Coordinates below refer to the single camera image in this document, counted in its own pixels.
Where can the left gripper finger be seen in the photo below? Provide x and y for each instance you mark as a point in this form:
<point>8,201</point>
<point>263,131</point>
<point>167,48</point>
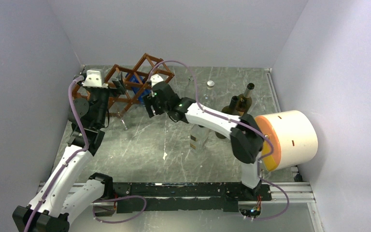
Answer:
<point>114,90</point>
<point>119,82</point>

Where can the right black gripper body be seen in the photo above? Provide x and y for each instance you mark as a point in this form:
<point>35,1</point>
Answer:
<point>151,99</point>

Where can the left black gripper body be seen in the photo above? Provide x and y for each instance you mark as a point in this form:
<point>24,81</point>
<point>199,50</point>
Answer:
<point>100,99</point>

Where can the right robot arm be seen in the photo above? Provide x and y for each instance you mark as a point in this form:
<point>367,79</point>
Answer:
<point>242,131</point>

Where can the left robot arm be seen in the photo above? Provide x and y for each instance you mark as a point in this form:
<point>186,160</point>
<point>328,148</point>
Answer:
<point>52,210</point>

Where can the brown wooden wine rack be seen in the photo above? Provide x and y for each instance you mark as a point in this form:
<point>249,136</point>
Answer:
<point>131,83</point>

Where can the clear open glass bottle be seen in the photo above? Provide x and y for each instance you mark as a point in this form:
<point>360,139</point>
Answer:
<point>190,88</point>

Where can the clear bottle with silver cap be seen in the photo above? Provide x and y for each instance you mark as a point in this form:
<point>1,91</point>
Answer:
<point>208,97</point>

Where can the dark green wine bottle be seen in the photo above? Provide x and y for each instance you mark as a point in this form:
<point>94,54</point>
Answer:
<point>230,109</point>

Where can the olive wine bottle black top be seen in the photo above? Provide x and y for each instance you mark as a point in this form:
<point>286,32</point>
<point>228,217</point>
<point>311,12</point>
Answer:
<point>245,99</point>

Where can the white cylinder with orange lid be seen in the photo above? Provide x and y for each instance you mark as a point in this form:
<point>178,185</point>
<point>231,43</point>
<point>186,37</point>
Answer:
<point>292,136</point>

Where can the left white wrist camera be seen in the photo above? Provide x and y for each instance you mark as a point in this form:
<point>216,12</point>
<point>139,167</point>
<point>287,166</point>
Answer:
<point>94,78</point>

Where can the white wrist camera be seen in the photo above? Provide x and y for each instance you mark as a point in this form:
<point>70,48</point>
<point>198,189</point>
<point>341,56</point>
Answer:
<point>94,78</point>
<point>156,78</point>

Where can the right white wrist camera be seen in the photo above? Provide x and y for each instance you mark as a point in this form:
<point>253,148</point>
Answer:
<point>156,78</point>

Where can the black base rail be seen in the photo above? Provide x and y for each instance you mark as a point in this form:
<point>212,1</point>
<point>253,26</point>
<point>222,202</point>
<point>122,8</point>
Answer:
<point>130,197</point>

